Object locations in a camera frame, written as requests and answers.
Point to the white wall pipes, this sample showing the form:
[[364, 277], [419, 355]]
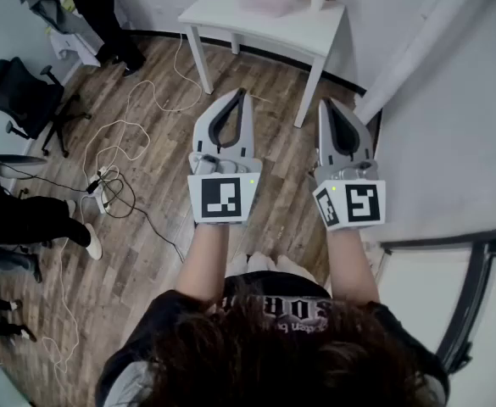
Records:
[[408, 45]]

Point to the white power strip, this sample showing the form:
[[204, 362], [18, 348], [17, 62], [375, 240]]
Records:
[[100, 189]]

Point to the person's legs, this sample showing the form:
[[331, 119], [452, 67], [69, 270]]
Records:
[[260, 263]]

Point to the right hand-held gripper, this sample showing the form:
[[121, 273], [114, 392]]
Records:
[[358, 204]]

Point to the white table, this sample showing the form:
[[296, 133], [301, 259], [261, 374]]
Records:
[[273, 28]]

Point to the white low cabinet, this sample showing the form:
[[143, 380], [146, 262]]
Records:
[[76, 49]]

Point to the black framed glass door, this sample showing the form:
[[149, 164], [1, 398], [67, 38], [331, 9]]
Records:
[[476, 278]]

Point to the person's left forearm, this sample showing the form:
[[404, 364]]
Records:
[[203, 261]]

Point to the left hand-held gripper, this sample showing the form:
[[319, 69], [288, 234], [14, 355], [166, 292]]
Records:
[[220, 199]]

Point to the person's right forearm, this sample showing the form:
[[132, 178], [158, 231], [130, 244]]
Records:
[[351, 265]]

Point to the grey garment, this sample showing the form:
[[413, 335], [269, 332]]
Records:
[[57, 15]]

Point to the person's black printed T-shirt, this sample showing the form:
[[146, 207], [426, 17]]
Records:
[[273, 282]]

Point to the black office chair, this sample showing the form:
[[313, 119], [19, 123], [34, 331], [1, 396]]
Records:
[[18, 96]]

